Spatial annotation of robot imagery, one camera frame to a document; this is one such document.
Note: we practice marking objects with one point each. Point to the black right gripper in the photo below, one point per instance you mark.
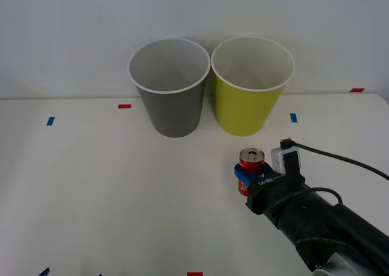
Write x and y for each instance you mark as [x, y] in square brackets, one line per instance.
[273, 189]

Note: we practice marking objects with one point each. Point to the red drink can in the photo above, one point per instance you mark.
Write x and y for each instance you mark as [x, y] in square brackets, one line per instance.
[251, 164]

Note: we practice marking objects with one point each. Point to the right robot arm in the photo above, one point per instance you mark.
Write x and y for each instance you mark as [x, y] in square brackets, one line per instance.
[334, 227]

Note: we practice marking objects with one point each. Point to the yellow-green plastic waste bin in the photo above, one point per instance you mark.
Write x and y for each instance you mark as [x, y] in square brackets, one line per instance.
[243, 112]

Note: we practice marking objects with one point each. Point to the grey plastic waste bin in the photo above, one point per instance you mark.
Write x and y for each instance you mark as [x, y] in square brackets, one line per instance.
[176, 112]

